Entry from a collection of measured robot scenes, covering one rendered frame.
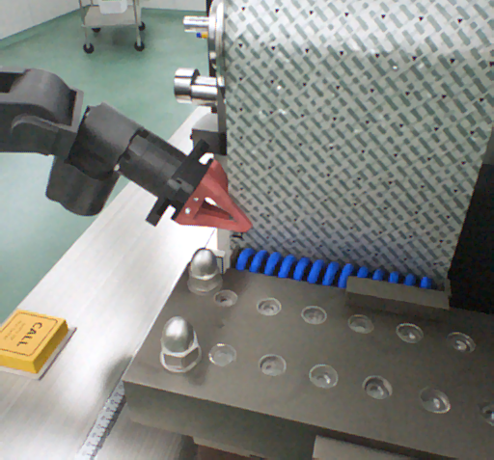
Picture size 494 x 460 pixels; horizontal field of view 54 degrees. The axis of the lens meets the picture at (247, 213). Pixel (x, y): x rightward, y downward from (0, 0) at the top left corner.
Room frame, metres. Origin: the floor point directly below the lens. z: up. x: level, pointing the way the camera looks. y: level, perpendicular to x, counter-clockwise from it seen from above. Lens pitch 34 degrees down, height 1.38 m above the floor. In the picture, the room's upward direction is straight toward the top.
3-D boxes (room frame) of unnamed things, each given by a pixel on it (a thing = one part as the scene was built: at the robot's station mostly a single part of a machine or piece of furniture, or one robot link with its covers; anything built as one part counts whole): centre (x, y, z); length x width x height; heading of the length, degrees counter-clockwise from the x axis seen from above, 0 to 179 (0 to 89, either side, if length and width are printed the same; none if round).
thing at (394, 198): (0.41, -0.09, 1.10); 0.23 x 0.01 x 0.18; 75
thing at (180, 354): (0.28, 0.06, 1.05); 0.04 x 0.04 x 0.04
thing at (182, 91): (0.55, 0.07, 1.18); 0.04 x 0.02 x 0.04; 165
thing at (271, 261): (0.39, -0.09, 1.03); 0.21 x 0.04 x 0.03; 75
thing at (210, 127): (0.54, 0.03, 1.05); 0.06 x 0.05 x 0.31; 75
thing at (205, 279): (0.38, 0.04, 1.05); 0.04 x 0.04 x 0.04
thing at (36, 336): (0.40, 0.27, 0.91); 0.07 x 0.07 x 0.02; 75
